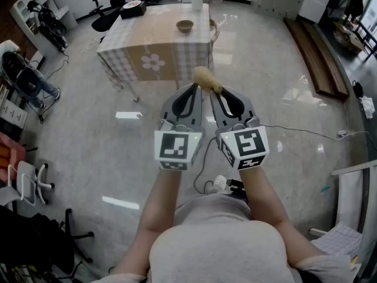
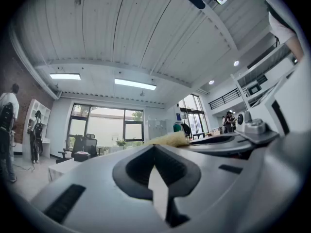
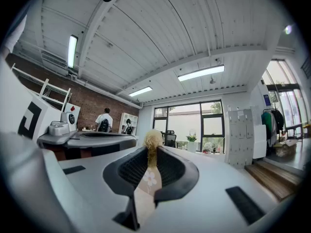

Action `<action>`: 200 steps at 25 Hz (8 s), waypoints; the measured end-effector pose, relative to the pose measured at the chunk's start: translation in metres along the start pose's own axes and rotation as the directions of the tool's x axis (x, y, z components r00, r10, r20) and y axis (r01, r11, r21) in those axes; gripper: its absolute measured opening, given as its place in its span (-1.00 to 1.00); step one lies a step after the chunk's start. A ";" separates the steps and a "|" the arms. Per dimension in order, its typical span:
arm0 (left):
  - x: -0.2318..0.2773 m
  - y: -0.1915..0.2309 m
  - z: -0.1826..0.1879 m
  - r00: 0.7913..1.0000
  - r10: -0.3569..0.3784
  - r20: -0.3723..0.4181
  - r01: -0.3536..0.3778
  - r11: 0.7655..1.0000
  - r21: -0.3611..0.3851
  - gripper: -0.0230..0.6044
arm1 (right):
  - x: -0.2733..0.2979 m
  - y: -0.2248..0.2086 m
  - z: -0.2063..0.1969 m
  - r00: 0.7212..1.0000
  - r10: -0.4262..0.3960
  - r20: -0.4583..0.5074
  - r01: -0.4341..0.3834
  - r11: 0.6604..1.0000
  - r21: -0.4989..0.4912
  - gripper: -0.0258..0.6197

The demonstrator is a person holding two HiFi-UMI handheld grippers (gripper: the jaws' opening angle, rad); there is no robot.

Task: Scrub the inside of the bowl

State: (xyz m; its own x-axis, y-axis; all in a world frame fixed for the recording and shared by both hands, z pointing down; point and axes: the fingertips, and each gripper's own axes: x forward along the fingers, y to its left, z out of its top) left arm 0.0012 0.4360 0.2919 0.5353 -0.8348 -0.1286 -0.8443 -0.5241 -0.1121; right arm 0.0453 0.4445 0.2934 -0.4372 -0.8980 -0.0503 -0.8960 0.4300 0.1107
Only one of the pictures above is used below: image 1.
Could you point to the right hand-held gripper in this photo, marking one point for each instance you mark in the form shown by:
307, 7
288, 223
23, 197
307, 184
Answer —
248, 146

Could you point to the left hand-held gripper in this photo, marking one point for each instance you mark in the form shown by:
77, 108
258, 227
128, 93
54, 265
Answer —
172, 149

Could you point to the brown bowl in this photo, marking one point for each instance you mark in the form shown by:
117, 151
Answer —
184, 26

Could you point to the person's left forearm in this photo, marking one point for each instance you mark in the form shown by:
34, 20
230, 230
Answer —
160, 199

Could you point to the person's right forearm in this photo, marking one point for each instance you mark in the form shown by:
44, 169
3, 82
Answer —
265, 199

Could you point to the person's white clog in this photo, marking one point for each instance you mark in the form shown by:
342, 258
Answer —
218, 183

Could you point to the wicker basket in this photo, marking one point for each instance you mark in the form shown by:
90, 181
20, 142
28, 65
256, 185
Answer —
216, 31

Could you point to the beige checked tablecloth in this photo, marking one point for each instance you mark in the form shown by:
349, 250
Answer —
153, 34

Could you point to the wooden step platform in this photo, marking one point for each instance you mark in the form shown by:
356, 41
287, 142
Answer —
321, 60

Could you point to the black box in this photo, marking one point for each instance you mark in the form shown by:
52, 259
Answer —
134, 13

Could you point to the white power strip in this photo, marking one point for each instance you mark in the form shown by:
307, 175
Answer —
343, 133

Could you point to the white plate with red print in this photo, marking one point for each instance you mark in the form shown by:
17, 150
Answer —
132, 4

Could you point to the white plastic bag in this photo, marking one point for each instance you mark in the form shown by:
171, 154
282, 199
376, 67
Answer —
367, 106

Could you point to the plain white cabinet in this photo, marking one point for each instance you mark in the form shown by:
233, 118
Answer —
316, 0

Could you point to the person's grey shirt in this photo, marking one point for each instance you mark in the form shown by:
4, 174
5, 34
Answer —
218, 246

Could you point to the white metal shelf rack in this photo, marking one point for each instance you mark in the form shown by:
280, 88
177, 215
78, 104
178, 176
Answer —
350, 193

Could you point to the black backpack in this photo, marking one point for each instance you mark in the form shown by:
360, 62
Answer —
25, 78
51, 22

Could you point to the white checked cloth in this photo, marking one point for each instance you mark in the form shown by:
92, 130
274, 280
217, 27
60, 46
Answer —
338, 240

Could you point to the white desk with drawers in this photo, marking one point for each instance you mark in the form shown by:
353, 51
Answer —
11, 111

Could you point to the white swivel chair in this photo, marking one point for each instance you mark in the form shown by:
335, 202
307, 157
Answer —
25, 181

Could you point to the orange pink cushion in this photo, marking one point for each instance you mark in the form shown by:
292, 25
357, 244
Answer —
11, 152

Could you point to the black swivel chair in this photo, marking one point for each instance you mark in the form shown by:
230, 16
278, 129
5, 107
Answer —
35, 246

